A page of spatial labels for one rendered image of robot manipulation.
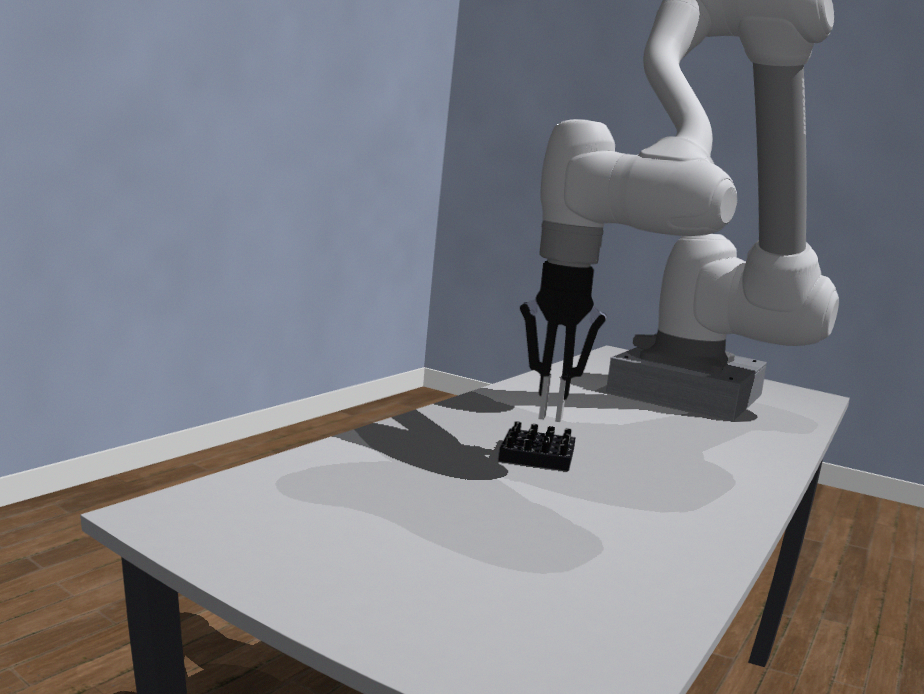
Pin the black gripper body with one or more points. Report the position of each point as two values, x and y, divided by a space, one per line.
567 279

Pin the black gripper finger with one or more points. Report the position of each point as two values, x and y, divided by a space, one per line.
528 310
596 319

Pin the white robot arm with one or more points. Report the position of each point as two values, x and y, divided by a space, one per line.
778 295

